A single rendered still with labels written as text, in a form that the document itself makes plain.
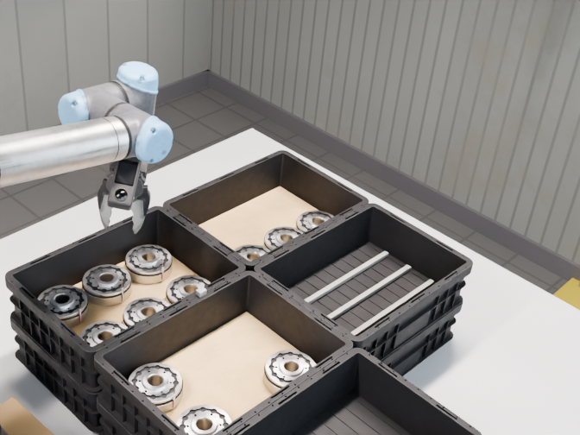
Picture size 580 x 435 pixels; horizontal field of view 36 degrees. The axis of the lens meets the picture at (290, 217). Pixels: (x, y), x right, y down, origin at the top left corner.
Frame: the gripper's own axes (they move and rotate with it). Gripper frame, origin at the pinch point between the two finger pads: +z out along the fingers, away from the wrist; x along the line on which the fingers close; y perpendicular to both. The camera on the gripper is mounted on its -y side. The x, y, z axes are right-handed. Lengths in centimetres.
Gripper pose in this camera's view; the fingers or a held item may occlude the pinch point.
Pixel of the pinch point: (120, 228)
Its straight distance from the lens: 185.7
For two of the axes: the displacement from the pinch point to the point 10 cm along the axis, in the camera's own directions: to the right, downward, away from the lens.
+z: -2.0, 8.0, 5.7
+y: 0.0, -5.8, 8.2
